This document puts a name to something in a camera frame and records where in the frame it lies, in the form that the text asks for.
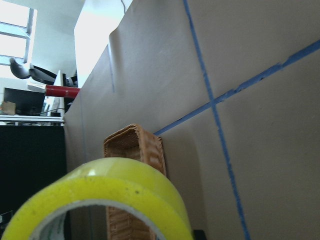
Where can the black office chair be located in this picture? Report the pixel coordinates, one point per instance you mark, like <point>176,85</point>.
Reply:
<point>36,73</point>

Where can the brown wicker basket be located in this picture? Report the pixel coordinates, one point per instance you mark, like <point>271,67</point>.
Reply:
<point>135,143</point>

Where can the red cylinder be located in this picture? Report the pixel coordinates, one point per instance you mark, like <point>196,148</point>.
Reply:
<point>61,91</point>

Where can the yellow tape roll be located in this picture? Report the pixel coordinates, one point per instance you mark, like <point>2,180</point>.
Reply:
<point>123,183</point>

